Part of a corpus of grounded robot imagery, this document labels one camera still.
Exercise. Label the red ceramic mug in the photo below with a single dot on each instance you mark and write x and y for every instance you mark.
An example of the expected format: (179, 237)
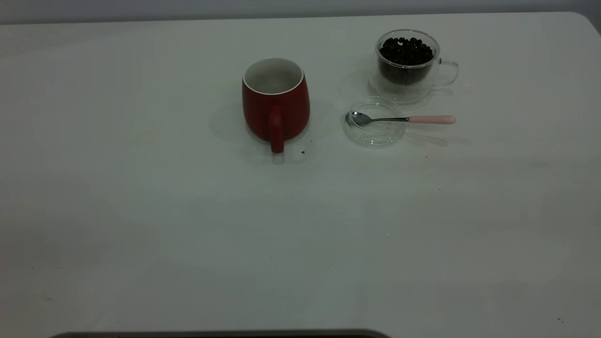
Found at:
(286, 112)

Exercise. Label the coffee beans pile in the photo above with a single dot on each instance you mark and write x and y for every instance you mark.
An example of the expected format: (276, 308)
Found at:
(406, 51)

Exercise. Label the clear glass saucer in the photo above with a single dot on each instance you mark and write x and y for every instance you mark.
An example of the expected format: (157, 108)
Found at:
(375, 138)

